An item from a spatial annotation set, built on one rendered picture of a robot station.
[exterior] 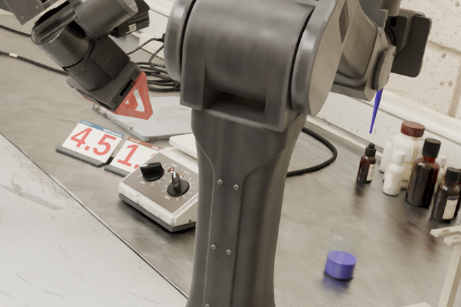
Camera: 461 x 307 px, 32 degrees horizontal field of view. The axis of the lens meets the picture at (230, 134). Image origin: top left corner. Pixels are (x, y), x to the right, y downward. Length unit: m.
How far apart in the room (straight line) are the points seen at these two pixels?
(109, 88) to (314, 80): 0.61
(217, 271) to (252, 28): 0.17
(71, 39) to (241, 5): 0.55
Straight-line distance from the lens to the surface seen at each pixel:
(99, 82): 1.03
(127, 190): 1.14
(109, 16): 0.97
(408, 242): 1.20
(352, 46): 0.63
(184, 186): 1.10
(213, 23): 0.46
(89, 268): 0.98
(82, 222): 1.09
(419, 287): 1.08
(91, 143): 1.32
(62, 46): 0.99
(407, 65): 0.87
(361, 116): 1.57
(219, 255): 0.53
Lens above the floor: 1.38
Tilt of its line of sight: 18 degrees down
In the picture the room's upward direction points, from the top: 9 degrees clockwise
